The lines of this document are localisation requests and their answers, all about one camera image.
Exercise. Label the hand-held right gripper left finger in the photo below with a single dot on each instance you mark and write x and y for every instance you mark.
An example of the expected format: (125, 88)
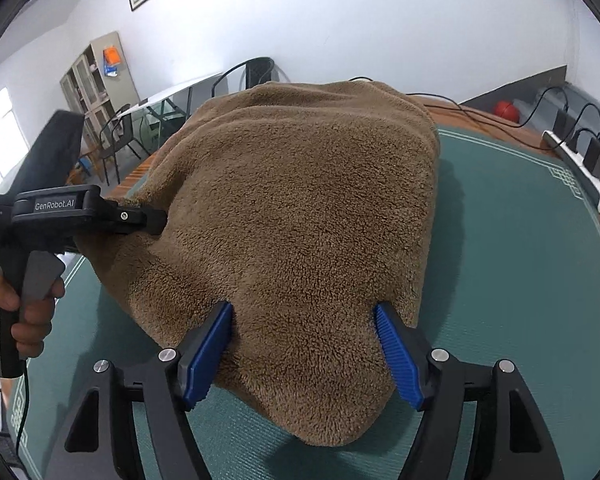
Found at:
(207, 355)

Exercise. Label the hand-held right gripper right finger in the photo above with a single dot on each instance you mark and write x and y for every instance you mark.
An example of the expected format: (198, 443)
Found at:
(397, 355)

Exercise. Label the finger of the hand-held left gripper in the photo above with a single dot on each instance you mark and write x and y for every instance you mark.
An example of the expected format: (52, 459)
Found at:
(140, 221)

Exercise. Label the brown fleece garment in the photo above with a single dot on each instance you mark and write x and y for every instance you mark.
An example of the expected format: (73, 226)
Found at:
(290, 210)

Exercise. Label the person's left hand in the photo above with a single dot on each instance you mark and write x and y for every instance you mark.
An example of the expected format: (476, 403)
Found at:
(35, 330)

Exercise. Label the green table mat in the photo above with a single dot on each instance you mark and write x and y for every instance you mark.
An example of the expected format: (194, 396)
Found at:
(505, 285)

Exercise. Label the glass top table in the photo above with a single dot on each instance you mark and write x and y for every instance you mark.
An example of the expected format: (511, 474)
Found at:
(180, 91)

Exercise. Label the beige glass-door cabinet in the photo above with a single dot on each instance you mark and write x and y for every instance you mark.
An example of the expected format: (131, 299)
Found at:
(117, 85)

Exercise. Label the orange and blue sign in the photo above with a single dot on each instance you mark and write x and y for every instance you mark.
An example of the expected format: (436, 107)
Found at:
(111, 60)

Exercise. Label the white power strip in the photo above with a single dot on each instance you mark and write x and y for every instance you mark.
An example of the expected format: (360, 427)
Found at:
(587, 175)

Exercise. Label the red ball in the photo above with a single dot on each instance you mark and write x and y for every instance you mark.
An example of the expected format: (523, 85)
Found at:
(507, 111)

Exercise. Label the black power adapter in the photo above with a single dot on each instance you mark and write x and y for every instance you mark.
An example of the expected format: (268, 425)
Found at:
(562, 129)
(596, 156)

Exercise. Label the black metal frame chair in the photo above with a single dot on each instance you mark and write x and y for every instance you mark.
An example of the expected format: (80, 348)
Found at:
(112, 140)

